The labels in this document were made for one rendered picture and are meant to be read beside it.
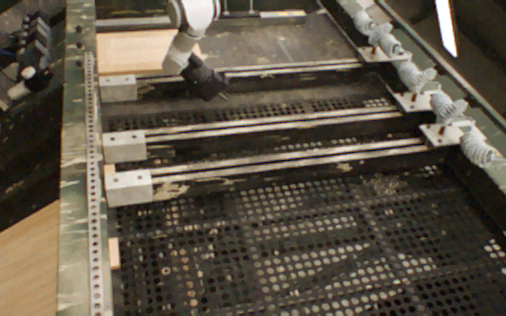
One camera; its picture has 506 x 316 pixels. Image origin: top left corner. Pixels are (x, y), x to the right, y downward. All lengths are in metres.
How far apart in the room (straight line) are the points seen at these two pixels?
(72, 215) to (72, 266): 0.17
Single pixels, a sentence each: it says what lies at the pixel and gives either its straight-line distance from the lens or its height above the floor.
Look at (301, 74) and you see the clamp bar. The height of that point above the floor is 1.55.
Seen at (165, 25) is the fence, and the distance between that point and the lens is 2.31.
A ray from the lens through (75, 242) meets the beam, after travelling 1.35.
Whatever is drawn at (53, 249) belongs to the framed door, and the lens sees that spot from 1.78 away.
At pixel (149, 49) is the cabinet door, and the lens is 2.15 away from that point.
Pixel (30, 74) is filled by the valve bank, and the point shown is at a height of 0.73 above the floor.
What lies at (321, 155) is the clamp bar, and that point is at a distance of 1.57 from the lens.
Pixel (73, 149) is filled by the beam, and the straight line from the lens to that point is 1.61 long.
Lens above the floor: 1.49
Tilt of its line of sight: 8 degrees down
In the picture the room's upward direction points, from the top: 61 degrees clockwise
